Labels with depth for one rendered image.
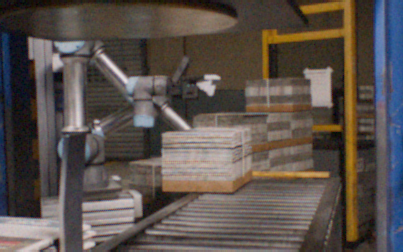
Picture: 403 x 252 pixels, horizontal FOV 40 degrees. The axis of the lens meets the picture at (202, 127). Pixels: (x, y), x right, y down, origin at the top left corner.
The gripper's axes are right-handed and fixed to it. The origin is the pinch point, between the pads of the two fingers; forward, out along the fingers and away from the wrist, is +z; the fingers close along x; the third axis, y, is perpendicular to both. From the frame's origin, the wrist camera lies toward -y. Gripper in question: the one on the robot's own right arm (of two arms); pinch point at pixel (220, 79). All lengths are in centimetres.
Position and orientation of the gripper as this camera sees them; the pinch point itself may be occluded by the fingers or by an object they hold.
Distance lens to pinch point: 205.8
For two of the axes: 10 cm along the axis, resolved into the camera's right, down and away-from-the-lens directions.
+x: -1.4, -0.8, -9.9
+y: 0.0, 10.0, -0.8
